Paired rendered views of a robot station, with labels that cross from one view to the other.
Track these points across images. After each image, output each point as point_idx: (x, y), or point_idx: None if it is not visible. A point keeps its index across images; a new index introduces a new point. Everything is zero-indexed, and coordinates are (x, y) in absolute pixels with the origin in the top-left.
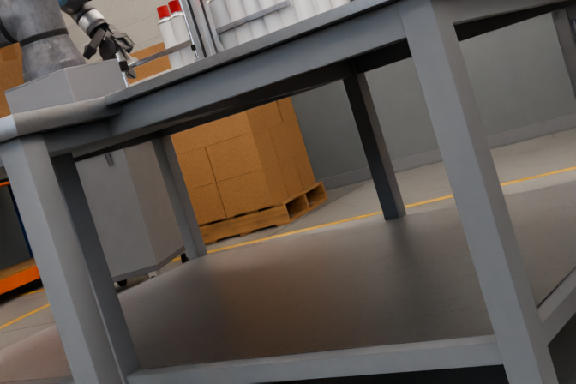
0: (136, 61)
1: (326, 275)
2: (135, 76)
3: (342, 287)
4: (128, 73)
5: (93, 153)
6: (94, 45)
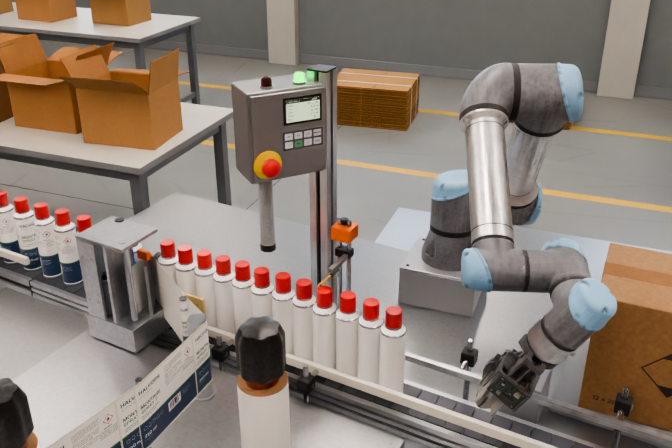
0: (454, 367)
1: None
2: (477, 404)
3: None
4: (488, 397)
5: None
6: (520, 340)
